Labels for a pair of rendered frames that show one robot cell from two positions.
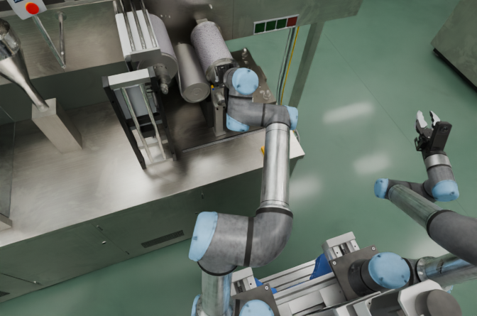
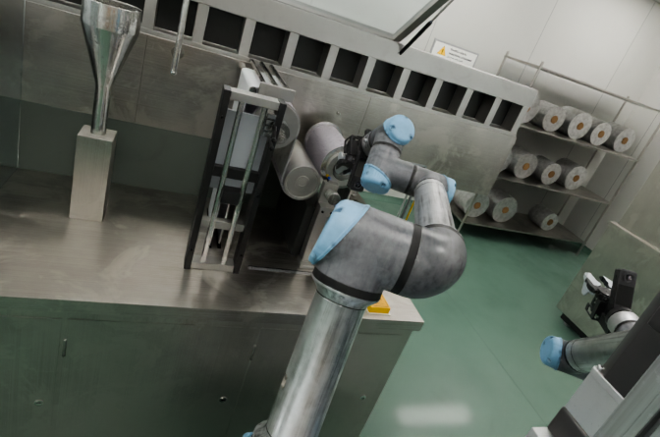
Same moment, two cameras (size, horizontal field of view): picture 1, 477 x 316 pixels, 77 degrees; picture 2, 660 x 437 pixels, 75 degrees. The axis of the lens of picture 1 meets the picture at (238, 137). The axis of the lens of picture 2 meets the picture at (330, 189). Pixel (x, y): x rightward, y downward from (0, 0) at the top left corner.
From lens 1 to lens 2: 0.61 m
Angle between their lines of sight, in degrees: 34
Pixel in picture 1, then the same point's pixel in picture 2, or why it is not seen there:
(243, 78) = (400, 121)
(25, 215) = not seen: outside the picture
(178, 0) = (307, 91)
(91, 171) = (105, 247)
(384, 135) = (508, 406)
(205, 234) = (355, 208)
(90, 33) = (195, 86)
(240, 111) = (386, 160)
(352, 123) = (462, 377)
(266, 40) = not seen: hidden behind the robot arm
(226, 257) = (379, 246)
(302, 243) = not seen: outside the picture
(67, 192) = (54, 258)
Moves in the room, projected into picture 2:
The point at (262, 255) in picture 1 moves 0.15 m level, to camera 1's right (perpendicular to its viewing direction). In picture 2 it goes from (434, 257) to (530, 291)
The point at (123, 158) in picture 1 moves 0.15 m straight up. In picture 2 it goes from (159, 248) to (168, 205)
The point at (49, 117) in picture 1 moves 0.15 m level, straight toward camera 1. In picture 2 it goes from (100, 142) to (117, 166)
